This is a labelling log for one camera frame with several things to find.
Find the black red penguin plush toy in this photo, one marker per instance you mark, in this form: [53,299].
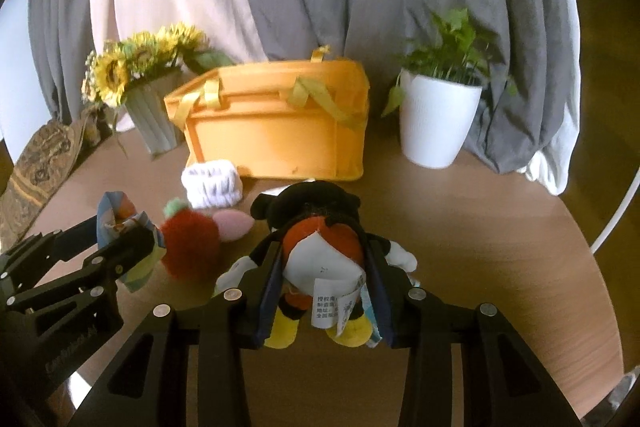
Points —
[323,249]

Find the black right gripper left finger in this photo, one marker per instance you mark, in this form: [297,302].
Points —
[146,384]

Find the orange fabric storage basket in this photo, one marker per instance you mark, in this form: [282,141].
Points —
[278,120]

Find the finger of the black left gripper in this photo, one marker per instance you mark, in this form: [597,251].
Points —
[37,254]
[103,268]

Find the brown carved wooden ornament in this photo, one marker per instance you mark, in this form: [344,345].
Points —
[46,162]

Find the grey ribbed vase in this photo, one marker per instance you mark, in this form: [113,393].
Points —
[146,108]

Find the pink plush piece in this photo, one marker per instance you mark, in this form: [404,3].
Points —
[232,224]

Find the green leafy plant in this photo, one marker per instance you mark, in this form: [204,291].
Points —
[465,52]

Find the white curved pole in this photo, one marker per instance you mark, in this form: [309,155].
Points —
[618,214]

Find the blue cartoon tissue pack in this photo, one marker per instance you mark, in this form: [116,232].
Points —
[116,216]

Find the yellow sunflower bouquet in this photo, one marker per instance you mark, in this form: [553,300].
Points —
[142,57]

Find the white plant pot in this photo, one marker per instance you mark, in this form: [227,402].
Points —
[435,118]

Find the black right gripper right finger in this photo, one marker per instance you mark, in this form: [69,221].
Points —
[503,382]

